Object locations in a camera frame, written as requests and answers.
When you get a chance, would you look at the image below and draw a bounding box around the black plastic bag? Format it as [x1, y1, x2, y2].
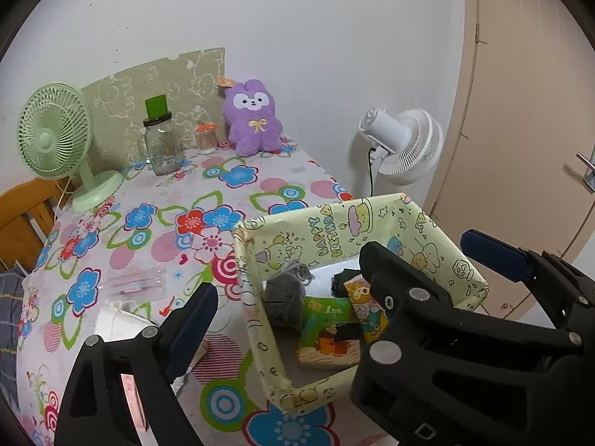
[331, 269, 361, 298]

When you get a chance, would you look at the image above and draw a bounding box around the white towel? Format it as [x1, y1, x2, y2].
[94, 298, 211, 394]

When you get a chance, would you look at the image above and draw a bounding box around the grey sock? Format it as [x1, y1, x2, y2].
[262, 260, 313, 332]

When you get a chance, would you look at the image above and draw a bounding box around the clear zip bag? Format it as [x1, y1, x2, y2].
[104, 268, 167, 302]

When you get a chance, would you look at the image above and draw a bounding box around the cartoon bear packet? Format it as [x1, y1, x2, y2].
[345, 275, 388, 343]

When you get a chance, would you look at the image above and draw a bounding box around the pink paper note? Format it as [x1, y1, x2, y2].
[121, 374, 147, 432]

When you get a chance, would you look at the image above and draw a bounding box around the yellow cartoon storage box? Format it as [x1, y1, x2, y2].
[233, 193, 489, 416]

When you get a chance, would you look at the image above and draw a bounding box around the green orange snack packet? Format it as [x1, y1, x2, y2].
[297, 296, 362, 369]

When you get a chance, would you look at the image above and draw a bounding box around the white floor fan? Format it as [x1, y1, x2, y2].
[359, 108, 444, 186]

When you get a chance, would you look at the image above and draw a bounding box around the grey plaid pillow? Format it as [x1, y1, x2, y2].
[0, 263, 27, 412]

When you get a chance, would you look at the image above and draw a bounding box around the beige door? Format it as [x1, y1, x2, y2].
[419, 0, 595, 321]

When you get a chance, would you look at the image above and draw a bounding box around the floral tablecloth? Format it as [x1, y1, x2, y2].
[16, 142, 384, 445]

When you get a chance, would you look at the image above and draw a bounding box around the purple plush bunny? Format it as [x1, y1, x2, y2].
[222, 80, 283, 157]

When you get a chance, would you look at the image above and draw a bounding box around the cotton swab jar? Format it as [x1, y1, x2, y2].
[194, 122, 218, 155]

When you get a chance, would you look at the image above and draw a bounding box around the glass mason jar mug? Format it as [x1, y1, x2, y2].
[142, 112, 184, 176]

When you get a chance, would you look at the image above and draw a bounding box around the green desk fan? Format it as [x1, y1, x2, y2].
[17, 83, 123, 213]

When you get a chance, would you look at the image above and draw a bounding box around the green cup on jar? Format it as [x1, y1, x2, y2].
[144, 94, 170, 121]

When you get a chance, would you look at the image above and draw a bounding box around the silver door handle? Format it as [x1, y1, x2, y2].
[576, 152, 595, 192]

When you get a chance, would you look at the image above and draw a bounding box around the green patterned wall board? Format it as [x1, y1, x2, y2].
[82, 47, 228, 173]

